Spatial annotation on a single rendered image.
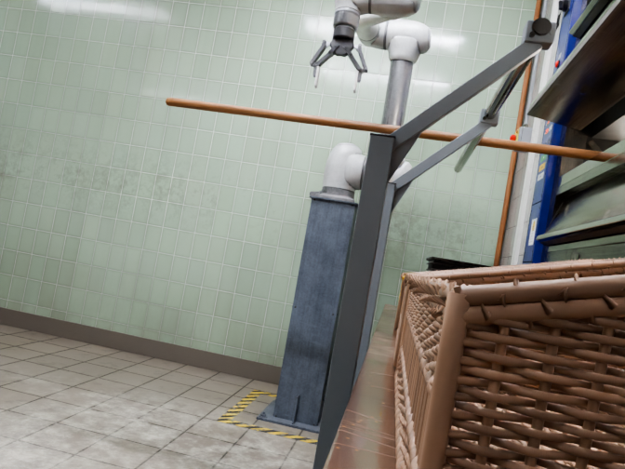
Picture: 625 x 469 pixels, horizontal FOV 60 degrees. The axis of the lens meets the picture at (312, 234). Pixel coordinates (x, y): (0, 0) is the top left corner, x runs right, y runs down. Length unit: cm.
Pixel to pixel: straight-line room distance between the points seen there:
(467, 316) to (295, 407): 218
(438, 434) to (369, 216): 63
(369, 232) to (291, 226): 218
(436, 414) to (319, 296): 213
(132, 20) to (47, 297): 175
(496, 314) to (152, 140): 319
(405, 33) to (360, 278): 175
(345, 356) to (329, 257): 152
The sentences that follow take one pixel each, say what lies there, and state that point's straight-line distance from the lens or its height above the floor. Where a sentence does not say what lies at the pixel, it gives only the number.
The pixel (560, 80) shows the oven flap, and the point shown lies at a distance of 186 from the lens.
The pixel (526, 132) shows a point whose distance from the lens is 278.
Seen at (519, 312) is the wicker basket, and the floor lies 73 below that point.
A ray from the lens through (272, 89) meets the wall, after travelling 324.
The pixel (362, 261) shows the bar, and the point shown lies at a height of 74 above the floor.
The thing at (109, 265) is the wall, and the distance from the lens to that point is 343.
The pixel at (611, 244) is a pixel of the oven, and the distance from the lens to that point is 157.
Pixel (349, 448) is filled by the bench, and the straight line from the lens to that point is 50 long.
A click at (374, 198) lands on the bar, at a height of 85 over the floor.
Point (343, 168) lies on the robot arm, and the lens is 245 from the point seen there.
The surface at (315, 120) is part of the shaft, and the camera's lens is 185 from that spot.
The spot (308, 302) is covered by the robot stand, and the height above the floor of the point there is 53.
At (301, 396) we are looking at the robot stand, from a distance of 247.
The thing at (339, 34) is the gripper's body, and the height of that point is 149.
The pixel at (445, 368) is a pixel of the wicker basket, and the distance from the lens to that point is 28.
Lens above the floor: 74
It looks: 2 degrees up
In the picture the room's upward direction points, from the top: 10 degrees clockwise
